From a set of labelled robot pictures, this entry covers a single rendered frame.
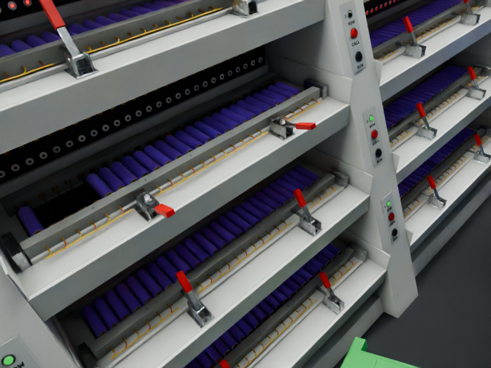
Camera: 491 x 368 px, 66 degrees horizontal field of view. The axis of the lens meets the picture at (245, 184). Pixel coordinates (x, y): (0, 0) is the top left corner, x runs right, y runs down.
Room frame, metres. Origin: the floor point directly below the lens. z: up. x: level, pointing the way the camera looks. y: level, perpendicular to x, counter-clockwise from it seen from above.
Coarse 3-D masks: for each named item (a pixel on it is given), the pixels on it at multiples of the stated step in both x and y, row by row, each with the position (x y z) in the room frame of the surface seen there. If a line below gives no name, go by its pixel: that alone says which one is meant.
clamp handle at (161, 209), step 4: (144, 196) 0.49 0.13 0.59; (148, 196) 0.49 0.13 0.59; (144, 200) 0.49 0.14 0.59; (148, 200) 0.49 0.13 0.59; (148, 204) 0.48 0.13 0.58; (152, 204) 0.47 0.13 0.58; (156, 204) 0.47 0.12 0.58; (160, 204) 0.46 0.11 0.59; (164, 204) 0.45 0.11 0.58; (152, 208) 0.47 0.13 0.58; (156, 208) 0.45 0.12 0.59; (160, 208) 0.45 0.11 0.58; (164, 208) 0.44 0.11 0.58; (168, 208) 0.44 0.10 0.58; (172, 208) 0.43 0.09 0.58; (160, 212) 0.44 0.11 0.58; (164, 212) 0.43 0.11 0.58; (168, 212) 0.43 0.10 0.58; (172, 212) 0.43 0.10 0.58; (164, 216) 0.43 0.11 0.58; (168, 216) 0.43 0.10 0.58
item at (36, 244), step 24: (312, 96) 0.71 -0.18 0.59; (264, 120) 0.65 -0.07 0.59; (288, 120) 0.66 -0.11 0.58; (216, 144) 0.59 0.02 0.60; (168, 168) 0.55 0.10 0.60; (192, 168) 0.56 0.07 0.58; (120, 192) 0.51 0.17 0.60; (72, 216) 0.48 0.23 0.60; (96, 216) 0.49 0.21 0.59; (120, 216) 0.49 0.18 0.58; (24, 240) 0.45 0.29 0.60; (48, 240) 0.45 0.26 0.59
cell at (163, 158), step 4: (148, 148) 0.62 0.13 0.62; (152, 148) 0.62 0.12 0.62; (144, 152) 0.62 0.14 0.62; (148, 152) 0.61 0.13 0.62; (152, 152) 0.61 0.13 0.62; (156, 152) 0.61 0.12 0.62; (160, 152) 0.61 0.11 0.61; (148, 156) 0.62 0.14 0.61; (152, 156) 0.60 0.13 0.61; (156, 156) 0.60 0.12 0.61; (160, 156) 0.59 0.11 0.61; (164, 156) 0.59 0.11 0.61; (156, 160) 0.59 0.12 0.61; (160, 160) 0.59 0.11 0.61; (164, 160) 0.58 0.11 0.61; (168, 160) 0.58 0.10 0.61; (160, 164) 0.58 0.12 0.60; (164, 164) 0.58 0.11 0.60
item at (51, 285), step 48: (336, 96) 0.72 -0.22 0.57; (96, 144) 0.62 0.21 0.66; (288, 144) 0.61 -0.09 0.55; (0, 192) 0.55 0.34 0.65; (192, 192) 0.52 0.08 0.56; (240, 192) 0.56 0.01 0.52; (0, 240) 0.49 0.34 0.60; (96, 240) 0.46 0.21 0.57; (144, 240) 0.47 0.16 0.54; (48, 288) 0.40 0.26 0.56
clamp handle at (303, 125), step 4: (284, 120) 0.62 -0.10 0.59; (284, 124) 0.62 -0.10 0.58; (288, 124) 0.61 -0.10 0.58; (292, 124) 0.60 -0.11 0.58; (296, 124) 0.59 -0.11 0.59; (300, 124) 0.58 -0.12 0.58; (304, 124) 0.58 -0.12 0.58; (308, 124) 0.57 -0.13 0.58; (312, 124) 0.56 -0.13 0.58; (296, 128) 0.59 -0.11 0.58; (300, 128) 0.58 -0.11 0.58; (304, 128) 0.57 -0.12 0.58; (308, 128) 0.57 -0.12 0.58; (312, 128) 0.56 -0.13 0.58
